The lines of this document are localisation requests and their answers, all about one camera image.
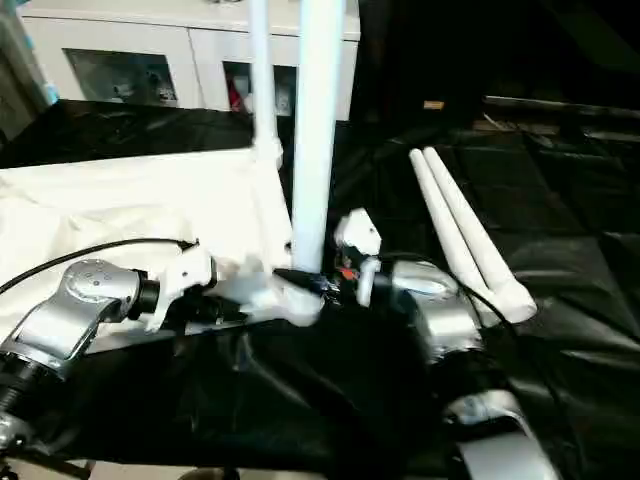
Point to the white plastic table top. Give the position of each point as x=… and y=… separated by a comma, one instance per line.
x=125, y=200

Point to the white plastic table leg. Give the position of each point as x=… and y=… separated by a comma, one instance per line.
x=480, y=225
x=315, y=125
x=440, y=210
x=263, y=75

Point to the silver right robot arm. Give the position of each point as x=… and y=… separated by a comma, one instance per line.
x=440, y=310

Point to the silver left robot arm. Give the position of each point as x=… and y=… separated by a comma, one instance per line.
x=65, y=310

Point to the black mat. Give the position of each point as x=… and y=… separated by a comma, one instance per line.
x=300, y=400

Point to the black cabinet gold label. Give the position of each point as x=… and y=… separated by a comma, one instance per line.
x=425, y=55

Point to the teal patterned strip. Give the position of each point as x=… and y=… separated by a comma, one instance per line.
x=50, y=92

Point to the white glass-door cabinet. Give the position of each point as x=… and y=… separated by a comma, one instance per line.
x=150, y=35

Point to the black side table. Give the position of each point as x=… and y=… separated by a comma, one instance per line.
x=565, y=104

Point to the grey curtain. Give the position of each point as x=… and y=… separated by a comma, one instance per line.
x=15, y=75

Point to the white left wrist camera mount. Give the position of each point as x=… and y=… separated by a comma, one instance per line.
x=185, y=272

